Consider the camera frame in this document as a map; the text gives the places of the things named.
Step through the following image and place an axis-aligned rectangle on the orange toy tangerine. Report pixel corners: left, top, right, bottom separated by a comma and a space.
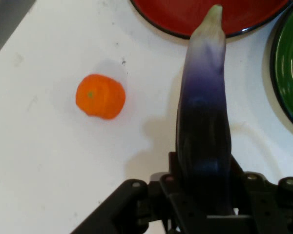
75, 73, 126, 120

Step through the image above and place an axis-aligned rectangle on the dark green plate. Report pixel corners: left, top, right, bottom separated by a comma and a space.
269, 1, 293, 135

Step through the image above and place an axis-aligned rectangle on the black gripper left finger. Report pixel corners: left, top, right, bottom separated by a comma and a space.
70, 151, 206, 234

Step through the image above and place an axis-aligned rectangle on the red plate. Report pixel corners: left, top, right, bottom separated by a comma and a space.
129, 0, 293, 40

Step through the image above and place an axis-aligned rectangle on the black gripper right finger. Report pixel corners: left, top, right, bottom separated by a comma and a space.
207, 155, 293, 234

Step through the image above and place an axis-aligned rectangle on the purple toy eggplant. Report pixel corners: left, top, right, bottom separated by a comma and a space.
174, 4, 235, 218

